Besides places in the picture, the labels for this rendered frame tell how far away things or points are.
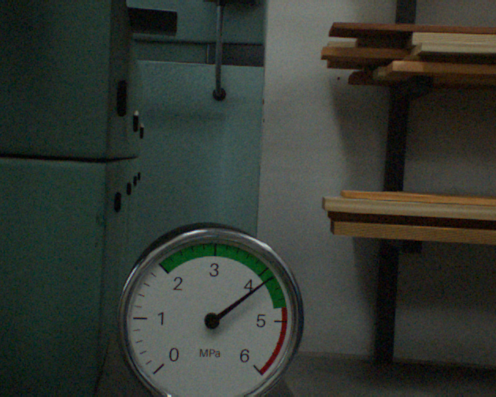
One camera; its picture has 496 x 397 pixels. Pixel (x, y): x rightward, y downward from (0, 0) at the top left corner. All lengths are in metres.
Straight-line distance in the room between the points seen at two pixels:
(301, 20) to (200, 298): 2.53
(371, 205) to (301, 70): 0.70
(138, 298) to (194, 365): 0.03
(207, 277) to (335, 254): 2.50
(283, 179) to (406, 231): 0.63
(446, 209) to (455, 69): 0.42
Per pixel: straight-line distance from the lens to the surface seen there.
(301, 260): 2.74
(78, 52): 0.31
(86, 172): 0.31
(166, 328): 0.25
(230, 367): 0.25
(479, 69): 2.31
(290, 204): 2.71
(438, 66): 2.28
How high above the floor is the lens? 0.71
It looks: 3 degrees down
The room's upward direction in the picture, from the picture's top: 3 degrees clockwise
